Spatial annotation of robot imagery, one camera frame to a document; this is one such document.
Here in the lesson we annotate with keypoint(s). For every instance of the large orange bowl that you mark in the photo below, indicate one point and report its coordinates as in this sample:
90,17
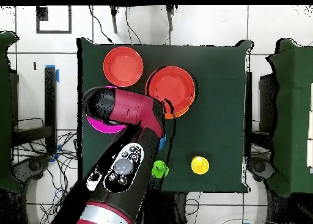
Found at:
181,114

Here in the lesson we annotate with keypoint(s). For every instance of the black post with blue tape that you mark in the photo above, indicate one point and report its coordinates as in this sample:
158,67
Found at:
50,99

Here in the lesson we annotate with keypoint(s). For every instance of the green cup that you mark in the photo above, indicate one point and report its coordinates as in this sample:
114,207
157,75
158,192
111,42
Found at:
161,170

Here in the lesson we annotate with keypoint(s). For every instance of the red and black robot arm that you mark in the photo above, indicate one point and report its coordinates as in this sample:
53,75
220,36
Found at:
137,106

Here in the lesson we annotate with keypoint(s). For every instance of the large pink bowl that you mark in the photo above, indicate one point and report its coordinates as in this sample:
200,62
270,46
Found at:
107,128

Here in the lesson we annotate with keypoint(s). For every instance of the black stand leg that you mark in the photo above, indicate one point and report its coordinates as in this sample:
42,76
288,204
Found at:
114,21
170,19

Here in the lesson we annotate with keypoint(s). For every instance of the yellow cup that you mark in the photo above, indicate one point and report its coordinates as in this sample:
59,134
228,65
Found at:
200,165

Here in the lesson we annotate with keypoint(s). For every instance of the black upright bar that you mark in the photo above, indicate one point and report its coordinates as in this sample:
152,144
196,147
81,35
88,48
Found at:
248,99

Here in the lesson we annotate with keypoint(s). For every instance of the black table base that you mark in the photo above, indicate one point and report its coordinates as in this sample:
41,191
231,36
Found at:
176,207

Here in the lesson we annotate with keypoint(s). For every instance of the large red bowl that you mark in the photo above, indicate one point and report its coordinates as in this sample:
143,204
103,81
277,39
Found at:
173,84
123,66

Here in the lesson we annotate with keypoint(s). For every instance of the black round device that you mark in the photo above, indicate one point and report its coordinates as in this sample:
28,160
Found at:
34,166
259,166

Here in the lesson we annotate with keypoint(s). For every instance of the blue bowl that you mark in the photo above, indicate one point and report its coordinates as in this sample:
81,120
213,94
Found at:
162,142

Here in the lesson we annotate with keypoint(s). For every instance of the black square frame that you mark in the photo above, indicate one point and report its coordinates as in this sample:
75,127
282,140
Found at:
42,14

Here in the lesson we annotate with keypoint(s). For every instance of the dark green table cloth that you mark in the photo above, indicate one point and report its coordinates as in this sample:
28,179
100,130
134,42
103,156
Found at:
215,136

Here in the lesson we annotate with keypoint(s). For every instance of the green cloth covered table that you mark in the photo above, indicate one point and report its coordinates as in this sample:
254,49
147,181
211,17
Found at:
6,111
293,87

